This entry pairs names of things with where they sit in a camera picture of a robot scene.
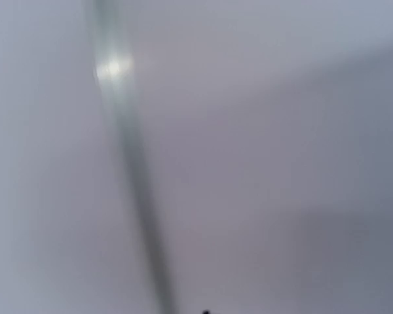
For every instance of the aluminium frame post right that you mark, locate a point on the aluminium frame post right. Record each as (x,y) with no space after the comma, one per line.
(114,71)

